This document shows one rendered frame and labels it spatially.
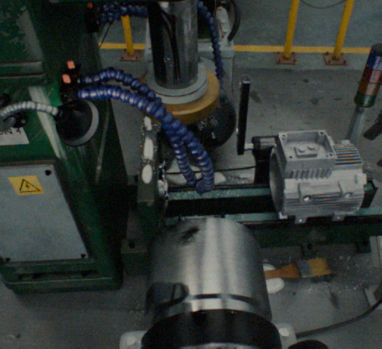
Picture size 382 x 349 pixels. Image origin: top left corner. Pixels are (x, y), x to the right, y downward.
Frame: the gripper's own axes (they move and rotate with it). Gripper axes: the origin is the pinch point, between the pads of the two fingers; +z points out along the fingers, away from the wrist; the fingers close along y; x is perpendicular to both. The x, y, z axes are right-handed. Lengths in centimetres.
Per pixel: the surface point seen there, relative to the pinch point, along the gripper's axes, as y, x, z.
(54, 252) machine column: -12, 57, 52
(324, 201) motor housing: -3.1, 1.2, 17.4
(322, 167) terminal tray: 1.0, 6.3, 11.0
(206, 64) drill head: 42, 30, 20
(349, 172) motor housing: 1.8, -1.9, 10.1
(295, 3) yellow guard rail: 221, -72, 40
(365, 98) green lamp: 33.2, -16.5, 4.0
